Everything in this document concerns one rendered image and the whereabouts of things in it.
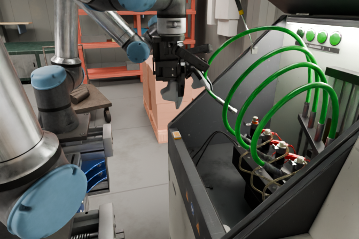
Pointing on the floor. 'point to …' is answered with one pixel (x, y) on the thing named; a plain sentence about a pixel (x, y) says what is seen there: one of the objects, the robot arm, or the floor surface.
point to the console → (341, 204)
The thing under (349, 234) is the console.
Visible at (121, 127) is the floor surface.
